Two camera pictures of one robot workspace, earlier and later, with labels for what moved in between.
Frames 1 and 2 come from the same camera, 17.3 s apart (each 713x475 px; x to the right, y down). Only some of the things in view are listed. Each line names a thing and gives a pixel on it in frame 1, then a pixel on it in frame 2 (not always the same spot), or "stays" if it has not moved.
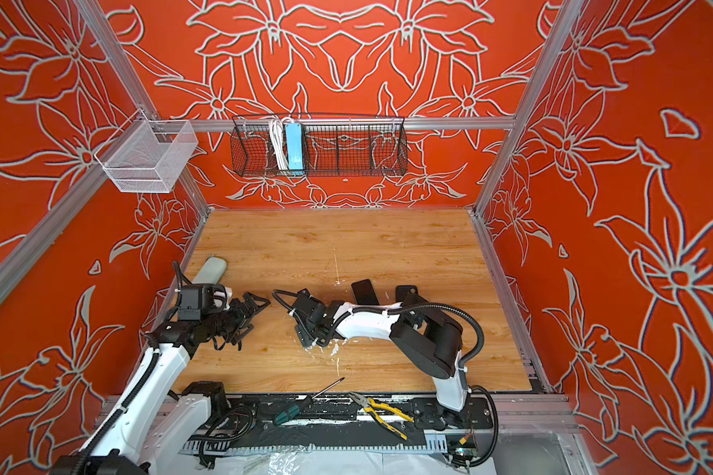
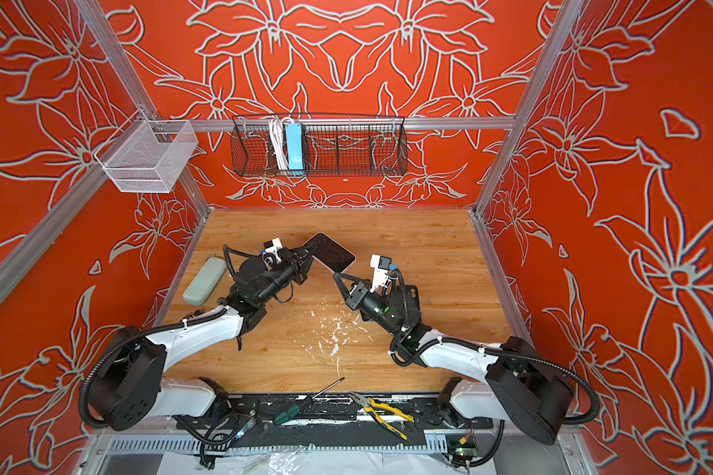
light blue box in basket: x=294 y=145 stays
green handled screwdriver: x=299 y=407 stays
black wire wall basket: x=319 y=145 stays
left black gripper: x=241 y=322 to x=298 y=267
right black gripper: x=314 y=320 to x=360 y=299
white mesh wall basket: x=148 y=155 stays
